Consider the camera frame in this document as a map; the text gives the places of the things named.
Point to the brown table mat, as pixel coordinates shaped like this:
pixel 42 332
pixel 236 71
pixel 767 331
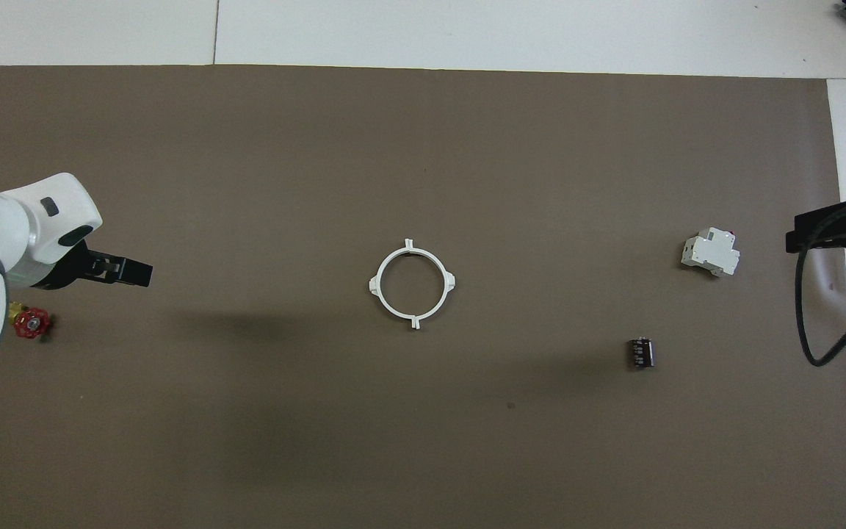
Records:
pixel 393 147

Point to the white circuit breaker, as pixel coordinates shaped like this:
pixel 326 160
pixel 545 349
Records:
pixel 709 253

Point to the black cylindrical capacitor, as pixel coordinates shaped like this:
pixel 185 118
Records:
pixel 642 353

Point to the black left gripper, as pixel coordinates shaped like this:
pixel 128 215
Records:
pixel 74 270

